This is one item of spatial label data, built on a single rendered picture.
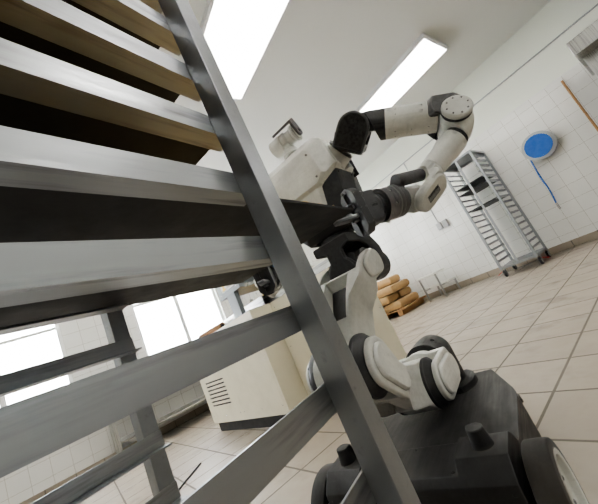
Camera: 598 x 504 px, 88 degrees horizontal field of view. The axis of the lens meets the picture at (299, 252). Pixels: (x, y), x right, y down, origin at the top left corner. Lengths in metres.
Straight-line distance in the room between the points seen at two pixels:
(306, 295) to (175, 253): 0.14
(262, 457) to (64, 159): 0.27
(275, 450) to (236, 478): 0.04
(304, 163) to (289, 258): 0.66
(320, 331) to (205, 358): 0.13
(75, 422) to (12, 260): 0.10
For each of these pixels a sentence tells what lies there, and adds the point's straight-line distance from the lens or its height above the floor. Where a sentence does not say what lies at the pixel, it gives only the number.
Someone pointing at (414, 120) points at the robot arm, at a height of 0.97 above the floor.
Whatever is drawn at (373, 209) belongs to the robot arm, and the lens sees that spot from 0.75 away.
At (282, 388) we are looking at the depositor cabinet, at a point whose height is 0.25.
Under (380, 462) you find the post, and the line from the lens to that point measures 0.37.
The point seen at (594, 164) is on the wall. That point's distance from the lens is 5.64.
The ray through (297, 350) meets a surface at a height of 0.44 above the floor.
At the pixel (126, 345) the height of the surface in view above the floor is 0.69.
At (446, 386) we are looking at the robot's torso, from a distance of 1.02.
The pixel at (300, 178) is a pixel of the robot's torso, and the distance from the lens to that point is 0.98.
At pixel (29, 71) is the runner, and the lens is 0.35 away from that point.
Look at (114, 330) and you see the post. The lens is 0.71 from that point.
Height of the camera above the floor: 0.59
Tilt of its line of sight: 12 degrees up
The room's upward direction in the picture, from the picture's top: 25 degrees counter-clockwise
